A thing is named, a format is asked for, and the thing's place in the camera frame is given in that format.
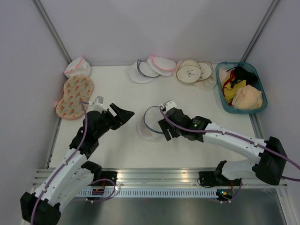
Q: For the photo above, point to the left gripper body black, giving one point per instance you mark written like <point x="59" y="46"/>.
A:
<point x="109" y="121"/>

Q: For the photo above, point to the blue-trimmed mesh bag centre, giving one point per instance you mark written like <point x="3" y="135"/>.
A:
<point x="141" y="72"/>

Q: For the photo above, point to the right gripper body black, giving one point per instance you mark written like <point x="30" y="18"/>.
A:
<point x="174" y="132"/>

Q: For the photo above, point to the left corner aluminium profile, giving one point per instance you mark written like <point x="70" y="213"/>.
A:
<point x="51" y="28"/>

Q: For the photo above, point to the right corner aluminium profile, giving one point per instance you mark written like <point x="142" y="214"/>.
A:
<point x="262" y="25"/>

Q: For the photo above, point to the floral patterned laundry bag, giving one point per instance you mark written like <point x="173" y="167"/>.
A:
<point x="76" y="89"/>

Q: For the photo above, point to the beige laundry bag back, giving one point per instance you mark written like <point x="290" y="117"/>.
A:
<point x="207" y="80"/>

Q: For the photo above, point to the pale pink bra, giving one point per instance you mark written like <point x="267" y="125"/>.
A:
<point x="225" y="75"/>

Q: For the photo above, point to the yellow bra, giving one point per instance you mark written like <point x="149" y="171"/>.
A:
<point x="230" y="88"/>

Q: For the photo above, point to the black bra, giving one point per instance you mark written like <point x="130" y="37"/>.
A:
<point x="243" y="74"/>

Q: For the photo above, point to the pink-trimmed mesh bag centre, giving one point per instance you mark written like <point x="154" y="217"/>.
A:
<point x="163" y="66"/>

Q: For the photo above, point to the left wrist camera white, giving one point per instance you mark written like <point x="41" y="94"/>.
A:
<point x="98" y="105"/>

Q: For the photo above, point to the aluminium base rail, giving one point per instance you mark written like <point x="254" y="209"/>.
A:
<point x="159" y="178"/>

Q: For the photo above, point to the beige laundry bag front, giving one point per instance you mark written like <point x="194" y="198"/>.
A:
<point x="188" y="71"/>

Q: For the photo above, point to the teal plastic basket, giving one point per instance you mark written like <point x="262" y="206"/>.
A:
<point x="258" y="85"/>

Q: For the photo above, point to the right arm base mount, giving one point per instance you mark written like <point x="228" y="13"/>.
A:
<point x="207" y="179"/>

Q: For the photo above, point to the beige laundry bag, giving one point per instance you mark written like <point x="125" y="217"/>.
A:
<point x="207" y="80"/>
<point x="188" y="71"/>

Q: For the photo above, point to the pink-trimmed mesh bag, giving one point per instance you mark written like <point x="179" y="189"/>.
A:
<point x="163" y="66"/>
<point x="79" y="66"/>

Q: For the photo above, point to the white slotted cable duct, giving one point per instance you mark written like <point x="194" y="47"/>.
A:
<point x="153" y="193"/>

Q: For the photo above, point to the peach bra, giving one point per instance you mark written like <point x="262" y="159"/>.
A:
<point x="247" y="98"/>

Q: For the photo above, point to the corner aluminium profile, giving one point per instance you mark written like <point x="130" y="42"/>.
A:
<point x="262" y="25"/>
<point x="51" y="28"/>

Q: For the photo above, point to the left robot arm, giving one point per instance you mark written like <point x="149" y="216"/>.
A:
<point x="46" y="204"/>

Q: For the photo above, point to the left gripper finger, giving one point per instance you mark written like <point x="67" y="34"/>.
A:
<point x="115" y="108"/>
<point x="123" y="116"/>

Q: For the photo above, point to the pink-trimmed mesh bag left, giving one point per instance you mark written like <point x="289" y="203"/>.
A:
<point x="79" y="66"/>

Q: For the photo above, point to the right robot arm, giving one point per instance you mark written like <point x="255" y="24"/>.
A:
<point x="265" y="159"/>

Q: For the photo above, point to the blue-trimmed white mesh laundry bag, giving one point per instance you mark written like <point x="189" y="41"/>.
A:
<point x="148" y="127"/>

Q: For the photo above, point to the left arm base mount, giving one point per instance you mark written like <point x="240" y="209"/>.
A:
<point x="104" y="178"/>

